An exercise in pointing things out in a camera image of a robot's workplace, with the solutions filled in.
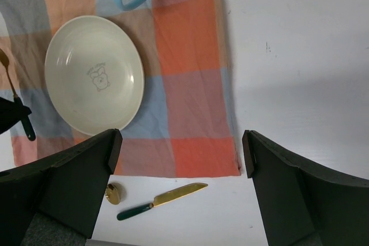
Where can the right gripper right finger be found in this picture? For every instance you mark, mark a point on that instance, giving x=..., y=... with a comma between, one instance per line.
x=303, y=202

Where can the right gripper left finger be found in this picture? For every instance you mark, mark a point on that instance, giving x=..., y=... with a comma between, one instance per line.
x=56, y=200

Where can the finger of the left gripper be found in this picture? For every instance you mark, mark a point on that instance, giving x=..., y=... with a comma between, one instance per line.
x=13, y=112

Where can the gold fork green handle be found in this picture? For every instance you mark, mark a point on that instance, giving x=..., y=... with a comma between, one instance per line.
x=15, y=96

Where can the gold spoon green handle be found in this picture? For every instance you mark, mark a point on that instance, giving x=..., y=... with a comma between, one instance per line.
x=115, y=193

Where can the cream ceramic plate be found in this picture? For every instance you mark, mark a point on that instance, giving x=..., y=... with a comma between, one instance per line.
x=94, y=75

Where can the checkered orange blue cloth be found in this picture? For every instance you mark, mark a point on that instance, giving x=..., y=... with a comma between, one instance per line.
x=184, y=127

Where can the gold knife green handle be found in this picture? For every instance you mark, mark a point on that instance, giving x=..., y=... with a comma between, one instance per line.
x=161, y=199

